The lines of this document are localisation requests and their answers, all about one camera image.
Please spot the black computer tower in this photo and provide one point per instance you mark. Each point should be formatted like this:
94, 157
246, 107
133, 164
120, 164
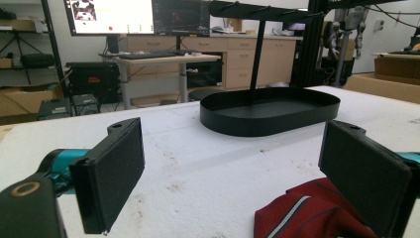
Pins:
204, 74

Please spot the black equipment case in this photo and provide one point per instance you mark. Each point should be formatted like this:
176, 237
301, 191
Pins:
92, 79

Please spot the flat black electronic device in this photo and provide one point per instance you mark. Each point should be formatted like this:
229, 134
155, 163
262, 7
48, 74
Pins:
54, 109

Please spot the light wooden desk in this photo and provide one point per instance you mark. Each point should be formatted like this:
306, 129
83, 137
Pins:
165, 60

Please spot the black keyboard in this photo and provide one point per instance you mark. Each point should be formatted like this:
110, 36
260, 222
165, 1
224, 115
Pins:
145, 55

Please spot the grey metal stand pole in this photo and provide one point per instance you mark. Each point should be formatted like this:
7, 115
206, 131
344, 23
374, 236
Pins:
341, 59

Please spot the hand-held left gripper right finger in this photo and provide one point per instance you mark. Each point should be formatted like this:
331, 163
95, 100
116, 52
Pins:
363, 178

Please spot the round black stool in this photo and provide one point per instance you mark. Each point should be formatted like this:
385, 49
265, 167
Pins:
204, 94

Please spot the black metal shelf rack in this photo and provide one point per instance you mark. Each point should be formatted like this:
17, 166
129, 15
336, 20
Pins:
49, 39

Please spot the light wooden cabinet row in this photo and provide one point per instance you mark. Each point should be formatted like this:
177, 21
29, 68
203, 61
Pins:
241, 59

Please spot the black aluminium frame post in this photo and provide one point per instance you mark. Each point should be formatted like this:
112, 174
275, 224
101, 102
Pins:
310, 46

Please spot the black stand with oval tray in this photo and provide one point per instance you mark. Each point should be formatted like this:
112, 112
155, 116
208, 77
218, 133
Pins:
264, 112

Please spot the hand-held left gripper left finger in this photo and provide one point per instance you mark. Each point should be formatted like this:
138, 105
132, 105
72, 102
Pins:
109, 175

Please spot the large brown cardboard box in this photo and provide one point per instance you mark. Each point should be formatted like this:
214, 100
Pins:
393, 79

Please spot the bright computer monitor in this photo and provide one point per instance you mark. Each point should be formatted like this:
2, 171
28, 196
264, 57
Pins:
112, 16

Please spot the dark red cloth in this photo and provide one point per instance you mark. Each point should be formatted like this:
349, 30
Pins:
307, 214

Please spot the dark computer monitor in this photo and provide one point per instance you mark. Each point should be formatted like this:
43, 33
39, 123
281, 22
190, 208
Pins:
180, 16

